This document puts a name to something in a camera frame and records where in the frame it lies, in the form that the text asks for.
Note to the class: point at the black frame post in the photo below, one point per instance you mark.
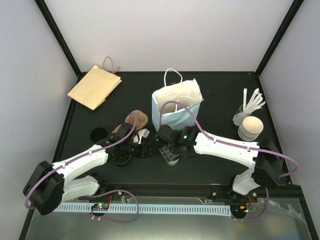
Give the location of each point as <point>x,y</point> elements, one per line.
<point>286,22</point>
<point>47,15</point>

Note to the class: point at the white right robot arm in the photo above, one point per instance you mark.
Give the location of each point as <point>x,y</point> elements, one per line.
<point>263,168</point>

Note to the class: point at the black frame post left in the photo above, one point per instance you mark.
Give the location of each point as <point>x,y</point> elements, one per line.
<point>47,15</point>

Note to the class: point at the black circuit board with leds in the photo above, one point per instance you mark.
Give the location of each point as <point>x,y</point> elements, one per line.
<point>100,206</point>

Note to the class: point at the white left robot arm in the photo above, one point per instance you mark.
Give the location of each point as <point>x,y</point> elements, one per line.
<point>54,183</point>

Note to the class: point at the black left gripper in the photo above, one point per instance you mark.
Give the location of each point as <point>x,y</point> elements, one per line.
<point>146,153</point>

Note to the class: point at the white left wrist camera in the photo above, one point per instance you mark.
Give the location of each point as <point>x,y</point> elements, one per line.
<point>142,134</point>

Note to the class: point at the brown kraft paper bag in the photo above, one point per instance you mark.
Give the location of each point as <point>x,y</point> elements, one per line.
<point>93,89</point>

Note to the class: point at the stack of white paper cups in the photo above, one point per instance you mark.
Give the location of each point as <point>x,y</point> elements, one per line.
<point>250,128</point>

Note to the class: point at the light blue paper bag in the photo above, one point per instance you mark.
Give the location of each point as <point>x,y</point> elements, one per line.
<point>176,105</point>

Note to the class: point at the stack of black lids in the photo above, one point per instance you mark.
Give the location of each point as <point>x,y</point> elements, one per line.
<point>120,158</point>

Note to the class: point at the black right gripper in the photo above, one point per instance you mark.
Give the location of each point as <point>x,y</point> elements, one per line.
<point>168,155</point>

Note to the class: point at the clear cup of stirrers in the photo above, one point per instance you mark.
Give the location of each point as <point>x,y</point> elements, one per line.
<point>255,102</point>

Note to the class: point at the black paper coffee cup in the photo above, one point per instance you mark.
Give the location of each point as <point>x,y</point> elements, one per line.
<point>98,133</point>

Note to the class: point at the white paper coffee cup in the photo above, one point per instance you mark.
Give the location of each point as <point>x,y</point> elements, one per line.
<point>172,162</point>

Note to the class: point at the light blue cable duct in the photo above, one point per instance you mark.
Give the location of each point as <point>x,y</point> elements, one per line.
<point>156,209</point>

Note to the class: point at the black frame post right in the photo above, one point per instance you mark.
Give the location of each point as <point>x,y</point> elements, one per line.
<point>286,22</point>

